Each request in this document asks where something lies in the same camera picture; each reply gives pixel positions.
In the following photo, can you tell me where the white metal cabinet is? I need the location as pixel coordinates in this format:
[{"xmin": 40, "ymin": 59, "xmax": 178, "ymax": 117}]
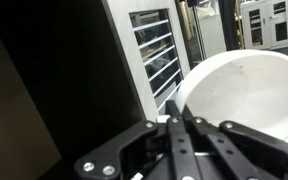
[{"xmin": 239, "ymin": 0, "xmax": 288, "ymax": 51}]

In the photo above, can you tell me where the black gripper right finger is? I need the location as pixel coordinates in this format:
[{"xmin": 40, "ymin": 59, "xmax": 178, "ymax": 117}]
[{"xmin": 182, "ymin": 105, "xmax": 288, "ymax": 180}]

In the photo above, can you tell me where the white bowl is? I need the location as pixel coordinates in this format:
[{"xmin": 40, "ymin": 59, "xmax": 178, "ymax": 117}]
[{"xmin": 175, "ymin": 48, "xmax": 288, "ymax": 150}]

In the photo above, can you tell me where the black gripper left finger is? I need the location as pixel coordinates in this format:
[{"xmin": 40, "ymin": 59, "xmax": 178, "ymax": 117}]
[{"xmin": 72, "ymin": 99, "xmax": 199, "ymax": 180}]

